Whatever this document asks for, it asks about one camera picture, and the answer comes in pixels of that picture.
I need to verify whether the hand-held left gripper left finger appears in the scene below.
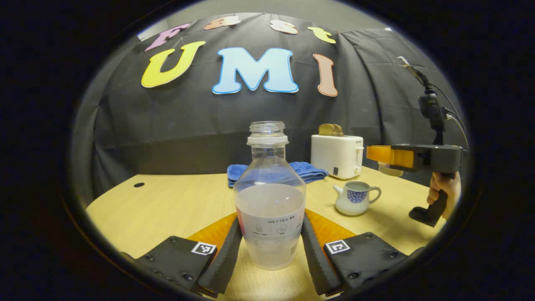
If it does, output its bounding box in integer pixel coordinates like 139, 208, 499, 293
121, 212, 244, 298

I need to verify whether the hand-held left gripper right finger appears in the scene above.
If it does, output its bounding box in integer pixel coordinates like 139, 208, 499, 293
301, 209, 425, 297

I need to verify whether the white blue teacup lid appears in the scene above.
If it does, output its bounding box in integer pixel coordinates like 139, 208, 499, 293
378, 162, 404, 177

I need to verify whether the white blue teacup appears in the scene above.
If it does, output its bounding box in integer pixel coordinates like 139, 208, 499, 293
333, 181, 382, 217

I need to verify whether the clear plastic water bottle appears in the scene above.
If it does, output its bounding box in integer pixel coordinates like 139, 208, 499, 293
233, 121, 307, 271

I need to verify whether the white toaster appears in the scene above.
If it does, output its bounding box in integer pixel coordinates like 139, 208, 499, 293
311, 135, 364, 180

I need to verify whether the blue towel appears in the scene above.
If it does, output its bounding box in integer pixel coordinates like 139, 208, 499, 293
227, 161, 329, 188

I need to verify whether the black backdrop cloth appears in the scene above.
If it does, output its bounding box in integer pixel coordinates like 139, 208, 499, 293
71, 13, 469, 205

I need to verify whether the black cable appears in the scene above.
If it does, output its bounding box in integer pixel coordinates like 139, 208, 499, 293
428, 82, 469, 149

